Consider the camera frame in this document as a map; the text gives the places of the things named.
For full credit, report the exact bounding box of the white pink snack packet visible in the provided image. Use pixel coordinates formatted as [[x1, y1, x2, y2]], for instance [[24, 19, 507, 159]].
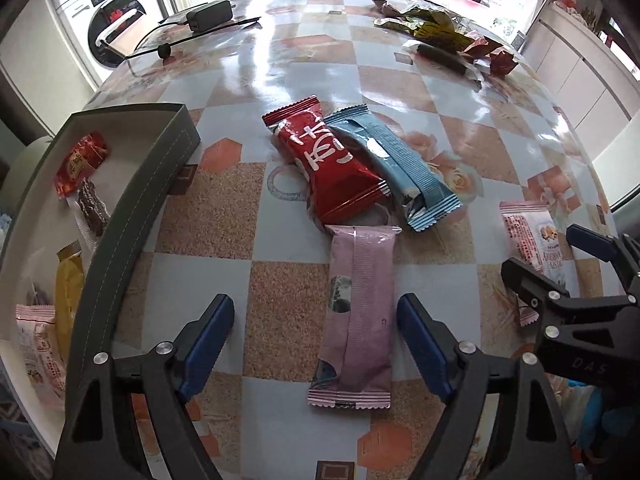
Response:
[[14, 302, 68, 411], [499, 200, 571, 328]]

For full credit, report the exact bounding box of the grey storage box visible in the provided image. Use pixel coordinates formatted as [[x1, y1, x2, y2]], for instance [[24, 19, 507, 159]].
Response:
[[0, 103, 201, 461]]

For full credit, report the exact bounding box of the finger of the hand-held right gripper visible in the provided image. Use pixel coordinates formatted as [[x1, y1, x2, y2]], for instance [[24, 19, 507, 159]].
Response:
[[501, 257, 640, 391], [566, 224, 640, 306]]

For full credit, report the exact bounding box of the purple pink snack packet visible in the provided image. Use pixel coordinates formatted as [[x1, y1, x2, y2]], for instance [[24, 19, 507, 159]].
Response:
[[307, 225, 402, 411]]

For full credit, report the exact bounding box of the small red snack packet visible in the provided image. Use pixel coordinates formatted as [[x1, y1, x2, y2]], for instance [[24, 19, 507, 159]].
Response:
[[54, 132, 110, 200]]

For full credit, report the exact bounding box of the white washing machine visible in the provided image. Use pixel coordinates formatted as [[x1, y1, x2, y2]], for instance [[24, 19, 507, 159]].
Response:
[[42, 0, 173, 92]]

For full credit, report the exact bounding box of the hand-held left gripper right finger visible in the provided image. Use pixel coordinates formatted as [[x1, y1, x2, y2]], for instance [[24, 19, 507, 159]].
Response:
[[396, 292, 573, 480]]

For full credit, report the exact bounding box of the light blue snack packet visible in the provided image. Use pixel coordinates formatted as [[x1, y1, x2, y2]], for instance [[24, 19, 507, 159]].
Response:
[[324, 104, 463, 232]]

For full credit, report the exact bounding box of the yellow snack packet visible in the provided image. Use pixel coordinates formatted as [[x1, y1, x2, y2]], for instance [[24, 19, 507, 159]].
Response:
[[54, 240, 86, 361]]

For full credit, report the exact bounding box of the black power adapter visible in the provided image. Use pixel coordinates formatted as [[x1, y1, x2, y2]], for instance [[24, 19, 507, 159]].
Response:
[[186, 1, 234, 32]]

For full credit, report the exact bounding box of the white cabinet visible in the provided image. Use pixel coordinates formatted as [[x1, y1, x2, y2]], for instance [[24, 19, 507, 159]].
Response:
[[520, 0, 640, 206]]

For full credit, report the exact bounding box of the person's right hand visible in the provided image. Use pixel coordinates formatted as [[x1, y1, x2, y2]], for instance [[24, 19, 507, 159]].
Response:
[[587, 385, 640, 448]]

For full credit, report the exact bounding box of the pile of snack packets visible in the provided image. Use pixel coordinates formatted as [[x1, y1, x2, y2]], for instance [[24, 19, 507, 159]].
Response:
[[367, 0, 521, 91]]

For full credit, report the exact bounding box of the clear packet with brown bar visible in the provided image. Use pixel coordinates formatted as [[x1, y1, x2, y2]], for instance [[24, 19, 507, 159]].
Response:
[[67, 177, 111, 256]]

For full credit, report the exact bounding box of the large red snack packet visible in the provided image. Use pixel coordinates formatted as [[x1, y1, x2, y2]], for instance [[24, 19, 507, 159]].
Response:
[[262, 95, 392, 226]]

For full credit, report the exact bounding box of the black cable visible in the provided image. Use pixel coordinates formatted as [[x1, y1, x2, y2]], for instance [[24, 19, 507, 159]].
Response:
[[100, 16, 262, 61]]

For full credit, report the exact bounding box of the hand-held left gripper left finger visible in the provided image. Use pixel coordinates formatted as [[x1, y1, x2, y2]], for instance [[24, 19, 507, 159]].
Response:
[[54, 294, 236, 480]]

